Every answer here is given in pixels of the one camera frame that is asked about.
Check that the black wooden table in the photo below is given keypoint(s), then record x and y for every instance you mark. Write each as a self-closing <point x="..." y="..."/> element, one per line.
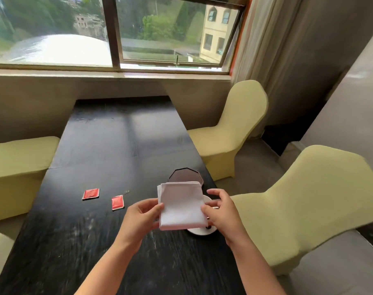
<point x="118" y="196"/>

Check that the dark octagonal coaster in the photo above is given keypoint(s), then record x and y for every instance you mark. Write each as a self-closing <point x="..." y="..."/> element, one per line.
<point x="186" y="176"/>

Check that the white saucer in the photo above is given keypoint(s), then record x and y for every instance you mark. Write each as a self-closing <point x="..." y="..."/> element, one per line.
<point x="204" y="230"/>

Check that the person's right forearm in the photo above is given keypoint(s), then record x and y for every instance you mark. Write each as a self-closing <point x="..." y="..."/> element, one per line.
<point x="255" y="267"/>

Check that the person's left forearm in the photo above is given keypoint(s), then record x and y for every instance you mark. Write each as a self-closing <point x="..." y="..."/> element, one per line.
<point x="108" y="267"/>

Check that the brown framed window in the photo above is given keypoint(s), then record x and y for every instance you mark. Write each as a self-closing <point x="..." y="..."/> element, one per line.
<point x="112" y="32"/>

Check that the person's left thumb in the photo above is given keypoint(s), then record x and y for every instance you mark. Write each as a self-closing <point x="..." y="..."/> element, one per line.
<point x="157" y="211"/>

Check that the white cloth napkin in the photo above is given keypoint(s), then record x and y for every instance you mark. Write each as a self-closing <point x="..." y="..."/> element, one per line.
<point x="181" y="205"/>

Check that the person's right hand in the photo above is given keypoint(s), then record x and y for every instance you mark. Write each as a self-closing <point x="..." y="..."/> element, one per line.
<point x="225" y="216"/>

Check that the person's right thumb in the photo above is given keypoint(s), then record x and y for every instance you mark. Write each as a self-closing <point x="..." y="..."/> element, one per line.
<point x="208" y="211"/>

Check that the person's left hand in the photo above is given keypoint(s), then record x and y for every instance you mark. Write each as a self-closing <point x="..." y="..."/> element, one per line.
<point x="138" y="220"/>

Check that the red sachet packet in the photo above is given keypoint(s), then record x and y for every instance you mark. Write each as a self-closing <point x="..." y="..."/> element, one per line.
<point x="91" y="194"/>
<point x="117" y="202"/>

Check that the beige curtain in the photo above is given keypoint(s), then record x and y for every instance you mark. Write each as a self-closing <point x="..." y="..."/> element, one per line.
<point x="294" y="58"/>

